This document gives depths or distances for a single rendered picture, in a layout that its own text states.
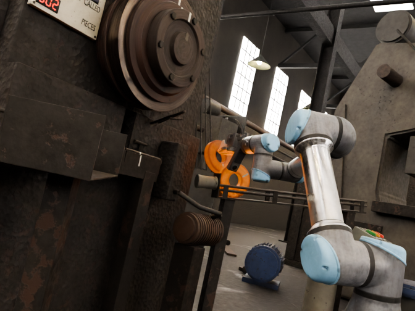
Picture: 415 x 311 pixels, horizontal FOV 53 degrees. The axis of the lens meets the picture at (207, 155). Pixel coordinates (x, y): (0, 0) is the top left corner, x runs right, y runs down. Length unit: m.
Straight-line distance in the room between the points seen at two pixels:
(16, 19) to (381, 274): 1.26
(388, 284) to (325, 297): 0.66
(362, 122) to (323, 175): 2.91
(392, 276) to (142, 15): 1.11
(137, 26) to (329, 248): 0.95
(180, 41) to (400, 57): 2.89
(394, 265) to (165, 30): 1.01
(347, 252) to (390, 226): 2.70
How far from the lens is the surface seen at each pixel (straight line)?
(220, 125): 9.48
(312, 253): 1.09
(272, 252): 3.41
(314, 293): 1.79
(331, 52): 10.98
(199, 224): 1.63
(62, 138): 0.89
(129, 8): 1.51
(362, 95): 4.18
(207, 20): 2.12
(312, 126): 1.27
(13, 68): 1.36
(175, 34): 1.55
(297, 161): 1.59
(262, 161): 1.63
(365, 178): 3.94
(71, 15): 1.52
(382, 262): 1.14
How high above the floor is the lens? 0.60
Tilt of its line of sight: 6 degrees up
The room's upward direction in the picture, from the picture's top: 12 degrees clockwise
